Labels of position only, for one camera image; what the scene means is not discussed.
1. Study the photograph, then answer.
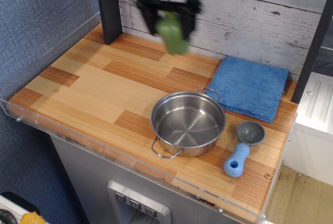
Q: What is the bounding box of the grey toy fridge cabinet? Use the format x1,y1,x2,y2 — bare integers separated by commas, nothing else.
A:
51,137,236,223

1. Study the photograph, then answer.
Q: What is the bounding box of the clear acrylic table guard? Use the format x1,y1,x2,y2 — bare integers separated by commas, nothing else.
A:
1,26,297,223

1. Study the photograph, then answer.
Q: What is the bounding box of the black frame post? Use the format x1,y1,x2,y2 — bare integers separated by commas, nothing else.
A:
291,0,332,103
98,0,123,45

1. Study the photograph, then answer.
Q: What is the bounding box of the left black frame post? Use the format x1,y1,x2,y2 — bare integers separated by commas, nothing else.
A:
98,0,123,45

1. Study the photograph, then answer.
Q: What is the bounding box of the silver dispenser button panel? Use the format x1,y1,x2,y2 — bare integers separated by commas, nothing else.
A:
107,180,172,223

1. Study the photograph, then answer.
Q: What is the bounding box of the right black frame post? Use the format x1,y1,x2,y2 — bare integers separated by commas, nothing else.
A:
291,0,332,103

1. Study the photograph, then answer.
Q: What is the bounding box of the green plastic bell pepper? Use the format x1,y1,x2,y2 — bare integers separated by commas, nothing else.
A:
155,11,189,55

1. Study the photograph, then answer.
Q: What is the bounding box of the white ribbed side counter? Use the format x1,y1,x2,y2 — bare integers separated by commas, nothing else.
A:
283,72,332,185

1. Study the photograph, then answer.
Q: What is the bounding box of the stainless steel pot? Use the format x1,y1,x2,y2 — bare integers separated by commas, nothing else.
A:
150,88,226,159

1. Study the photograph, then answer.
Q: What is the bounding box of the blue grey plastic scoop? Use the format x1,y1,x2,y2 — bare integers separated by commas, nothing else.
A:
223,121,266,178

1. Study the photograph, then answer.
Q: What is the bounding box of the yellow black object bottom left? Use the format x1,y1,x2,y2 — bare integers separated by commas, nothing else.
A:
1,192,47,223

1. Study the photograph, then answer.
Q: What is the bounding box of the blue folded cloth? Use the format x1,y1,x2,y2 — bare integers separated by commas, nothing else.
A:
206,56,289,123

